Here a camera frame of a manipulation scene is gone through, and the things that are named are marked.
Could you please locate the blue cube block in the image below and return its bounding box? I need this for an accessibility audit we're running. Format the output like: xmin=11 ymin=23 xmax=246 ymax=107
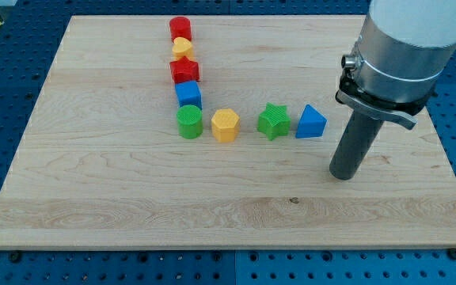
xmin=175 ymin=81 xmax=203 ymax=109

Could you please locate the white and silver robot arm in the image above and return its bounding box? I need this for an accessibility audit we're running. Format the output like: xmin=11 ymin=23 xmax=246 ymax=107
xmin=336 ymin=0 xmax=456 ymax=129

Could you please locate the green cylinder block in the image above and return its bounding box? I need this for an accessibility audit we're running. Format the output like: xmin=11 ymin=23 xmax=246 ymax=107
xmin=177 ymin=104 xmax=203 ymax=139

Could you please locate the red star block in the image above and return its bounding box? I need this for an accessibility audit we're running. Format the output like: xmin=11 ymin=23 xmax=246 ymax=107
xmin=169 ymin=56 xmax=200 ymax=84

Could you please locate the red cylinder block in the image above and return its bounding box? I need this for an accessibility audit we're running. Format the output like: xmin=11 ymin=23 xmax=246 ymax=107
xmin=169 ymin=16 xmax=192 ymax=41

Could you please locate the light wooden board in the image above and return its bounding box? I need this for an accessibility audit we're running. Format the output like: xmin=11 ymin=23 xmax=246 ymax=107
xmin=0 ymin=16 xmax=456 ymax=250

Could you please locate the blue triangle block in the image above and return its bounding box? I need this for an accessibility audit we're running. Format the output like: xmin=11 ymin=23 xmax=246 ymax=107
xmin=295 ymin=104 xmax=327 ymax=139

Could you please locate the yellow heart block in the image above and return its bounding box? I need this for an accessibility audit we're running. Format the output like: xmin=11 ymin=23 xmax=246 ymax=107
xmin=172 ymin=37 xmax=195 ymax=60

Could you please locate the yellow hexagon block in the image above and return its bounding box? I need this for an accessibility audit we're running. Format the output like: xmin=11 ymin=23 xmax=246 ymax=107
xmin=211 ymin=108 xmax=240 ymax=143

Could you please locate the dark grey cylindrical pointer tool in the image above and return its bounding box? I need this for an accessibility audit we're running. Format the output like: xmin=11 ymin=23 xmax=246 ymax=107
xmin=329 ymin=111 xmax=383 ymax=180

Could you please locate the green star block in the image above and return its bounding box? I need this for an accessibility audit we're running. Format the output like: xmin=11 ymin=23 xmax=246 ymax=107
xmin=257 ymin=102 xmax=291 ymax=141

